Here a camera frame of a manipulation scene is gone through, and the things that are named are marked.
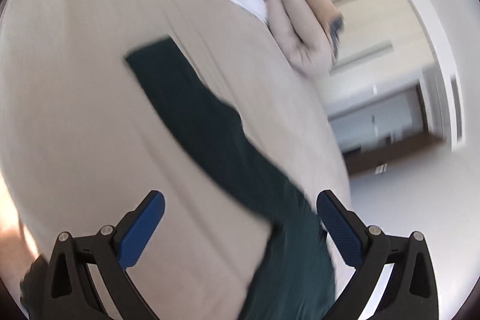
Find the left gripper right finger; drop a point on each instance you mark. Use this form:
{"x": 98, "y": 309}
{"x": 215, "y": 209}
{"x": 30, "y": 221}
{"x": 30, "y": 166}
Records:
{"x": 411, "y": 291}

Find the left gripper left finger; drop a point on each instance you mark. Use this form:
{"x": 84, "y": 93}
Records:
{"x": 62, "y": 288}

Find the dark green garment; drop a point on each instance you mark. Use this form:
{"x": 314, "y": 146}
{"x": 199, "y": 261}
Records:
{"x": 295, "y": 279}

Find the beige bed sheet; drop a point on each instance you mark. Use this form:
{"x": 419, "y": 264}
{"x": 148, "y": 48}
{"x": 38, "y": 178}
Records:
{"x": 81, "y": 144}

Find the grey door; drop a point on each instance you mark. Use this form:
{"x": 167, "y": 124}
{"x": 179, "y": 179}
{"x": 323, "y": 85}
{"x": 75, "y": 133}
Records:
{"x": 381, "y": 122}

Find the cream wardrobe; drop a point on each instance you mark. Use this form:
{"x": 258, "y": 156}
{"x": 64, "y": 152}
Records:
{"x": 382, "y": 43}

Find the blue patterned cloth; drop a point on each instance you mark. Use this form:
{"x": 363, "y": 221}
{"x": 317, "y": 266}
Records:
{"x": 336, "y": 27}

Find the folded beige duvet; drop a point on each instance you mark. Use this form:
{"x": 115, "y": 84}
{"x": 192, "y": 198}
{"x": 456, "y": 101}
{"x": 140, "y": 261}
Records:
{"x": 301, "y": 30}

